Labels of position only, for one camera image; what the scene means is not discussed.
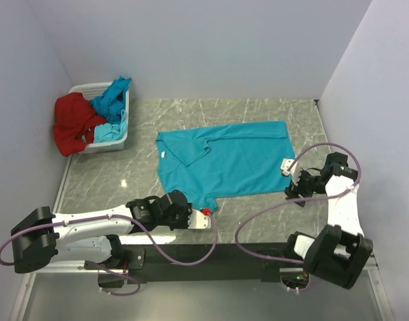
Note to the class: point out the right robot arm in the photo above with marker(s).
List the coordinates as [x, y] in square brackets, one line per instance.
[339, 253]

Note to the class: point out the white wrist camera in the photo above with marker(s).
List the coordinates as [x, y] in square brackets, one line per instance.
[199, 219]
[290, 168]

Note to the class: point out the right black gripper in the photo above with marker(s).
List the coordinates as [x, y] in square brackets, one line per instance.
[292, 192]

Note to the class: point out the black mounting beam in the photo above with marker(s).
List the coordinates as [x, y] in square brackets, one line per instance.
[227, 262]

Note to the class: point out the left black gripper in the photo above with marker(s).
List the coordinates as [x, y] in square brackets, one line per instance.
[185, 225]

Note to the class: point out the red t shirt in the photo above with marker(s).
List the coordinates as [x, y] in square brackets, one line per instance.
[75, 121]

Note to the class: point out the aluminium rail frame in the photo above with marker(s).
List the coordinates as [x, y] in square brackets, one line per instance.
[295, 280]

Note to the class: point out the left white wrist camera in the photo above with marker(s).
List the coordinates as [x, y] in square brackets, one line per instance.
[199, 219]

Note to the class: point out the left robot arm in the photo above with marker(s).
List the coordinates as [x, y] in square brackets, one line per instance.
[48, 237]

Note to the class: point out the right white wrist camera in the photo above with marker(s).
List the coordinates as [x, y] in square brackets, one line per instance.
[290, 168]

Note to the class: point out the white laundry basket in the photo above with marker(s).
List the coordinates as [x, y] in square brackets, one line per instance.
[90, 91]

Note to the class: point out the teal t shirt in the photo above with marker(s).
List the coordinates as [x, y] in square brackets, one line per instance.
[231, 160]
[111, 106]

